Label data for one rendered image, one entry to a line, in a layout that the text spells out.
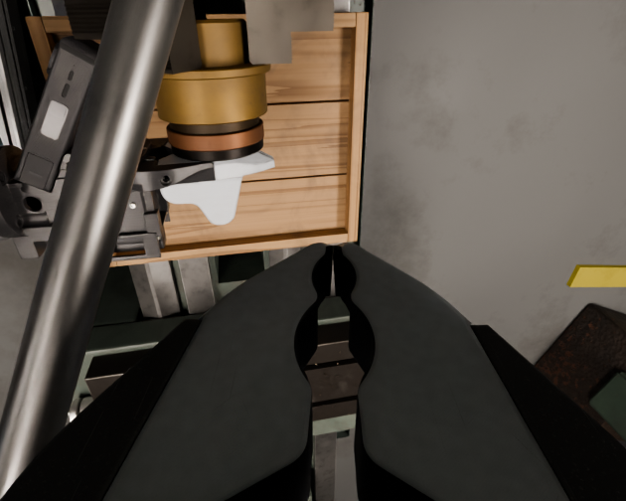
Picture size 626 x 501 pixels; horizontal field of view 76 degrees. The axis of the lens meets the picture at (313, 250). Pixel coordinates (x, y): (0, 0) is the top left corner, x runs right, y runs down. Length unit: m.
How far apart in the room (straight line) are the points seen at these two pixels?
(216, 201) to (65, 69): 0.13
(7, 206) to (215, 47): 0.19
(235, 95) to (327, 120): 0.27
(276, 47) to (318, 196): 0.31
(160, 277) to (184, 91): 0.42
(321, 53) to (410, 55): 1.02
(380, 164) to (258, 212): 1.05
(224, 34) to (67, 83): 0.11
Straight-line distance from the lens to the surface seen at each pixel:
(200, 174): 0.32
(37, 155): 0.36
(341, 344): 0.64
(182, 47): 0.29
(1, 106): 1.35
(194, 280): 0.67
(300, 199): 0.59
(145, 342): 0.68
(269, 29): 0.32
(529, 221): 2.07
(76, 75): 0.34
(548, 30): 1.80
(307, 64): 0.54
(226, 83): 0.30
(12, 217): 0.38
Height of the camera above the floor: 1.42
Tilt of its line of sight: 58 degrees down
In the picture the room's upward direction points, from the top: 159 degrees clockwise
